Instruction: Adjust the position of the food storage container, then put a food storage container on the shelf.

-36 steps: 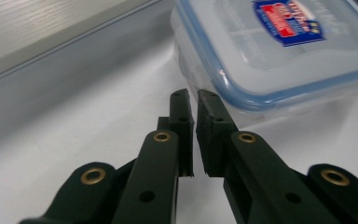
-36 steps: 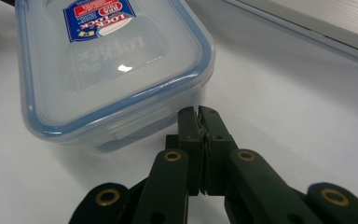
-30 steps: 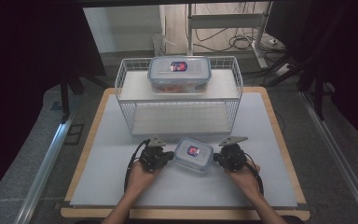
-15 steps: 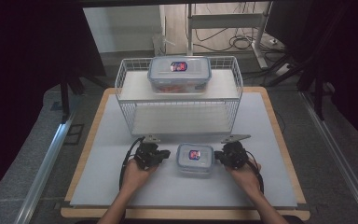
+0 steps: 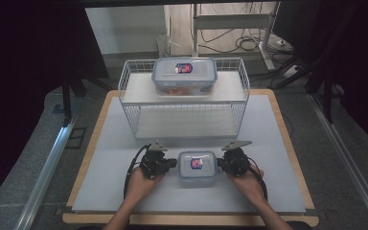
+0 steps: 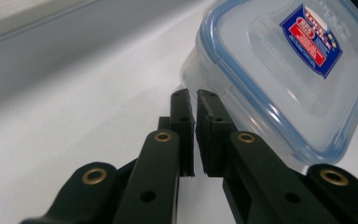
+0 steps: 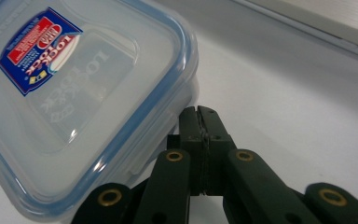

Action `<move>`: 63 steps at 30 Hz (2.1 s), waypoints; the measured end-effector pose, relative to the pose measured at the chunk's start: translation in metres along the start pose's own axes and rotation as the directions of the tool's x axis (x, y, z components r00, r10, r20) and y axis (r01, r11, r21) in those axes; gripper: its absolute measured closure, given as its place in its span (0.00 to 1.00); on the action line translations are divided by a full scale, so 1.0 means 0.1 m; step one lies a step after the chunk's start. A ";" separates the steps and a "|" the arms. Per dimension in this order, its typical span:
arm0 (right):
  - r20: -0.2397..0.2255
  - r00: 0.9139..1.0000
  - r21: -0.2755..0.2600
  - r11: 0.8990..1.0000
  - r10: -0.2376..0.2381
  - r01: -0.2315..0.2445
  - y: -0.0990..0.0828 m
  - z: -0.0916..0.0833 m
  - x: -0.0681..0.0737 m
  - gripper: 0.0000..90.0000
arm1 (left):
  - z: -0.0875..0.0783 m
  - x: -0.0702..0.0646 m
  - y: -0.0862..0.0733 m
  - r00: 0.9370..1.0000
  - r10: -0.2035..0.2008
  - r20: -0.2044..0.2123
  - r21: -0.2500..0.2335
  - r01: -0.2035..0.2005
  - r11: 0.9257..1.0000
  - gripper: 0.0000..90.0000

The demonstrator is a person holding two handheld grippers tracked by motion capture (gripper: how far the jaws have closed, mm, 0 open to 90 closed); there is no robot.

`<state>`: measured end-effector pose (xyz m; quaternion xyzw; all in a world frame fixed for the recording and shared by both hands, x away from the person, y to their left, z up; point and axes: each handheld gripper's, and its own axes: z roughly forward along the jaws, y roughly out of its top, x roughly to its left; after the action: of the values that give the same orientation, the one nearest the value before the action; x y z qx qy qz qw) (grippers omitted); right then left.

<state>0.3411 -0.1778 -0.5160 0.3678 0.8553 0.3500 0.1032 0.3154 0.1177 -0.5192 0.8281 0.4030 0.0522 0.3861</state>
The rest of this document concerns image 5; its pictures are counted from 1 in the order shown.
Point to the person's right hand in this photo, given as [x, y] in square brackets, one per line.
[249, 185]

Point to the aluminium floor rail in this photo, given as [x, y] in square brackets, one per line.
[44, 179]
[348, 166]

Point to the large clear plastic food container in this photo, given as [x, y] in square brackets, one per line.
[185, 76]

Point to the small clear plastic food container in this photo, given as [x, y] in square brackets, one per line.
[197, 166]

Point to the white metal desk frame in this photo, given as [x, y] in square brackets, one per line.
[233, 22]

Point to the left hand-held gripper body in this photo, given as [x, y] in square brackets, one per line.
[153, 163]

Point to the white cabinet panel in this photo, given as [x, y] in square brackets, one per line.
[124, 28]

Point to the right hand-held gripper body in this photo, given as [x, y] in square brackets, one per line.
[236, 161]

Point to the person's left hand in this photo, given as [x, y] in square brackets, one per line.
[140, 185]

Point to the black metal stand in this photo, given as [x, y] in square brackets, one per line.
[319, 80]

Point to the black tripod stand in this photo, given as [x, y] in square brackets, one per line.
[73, 89]

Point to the white power strip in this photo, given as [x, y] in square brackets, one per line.
[291, 71]

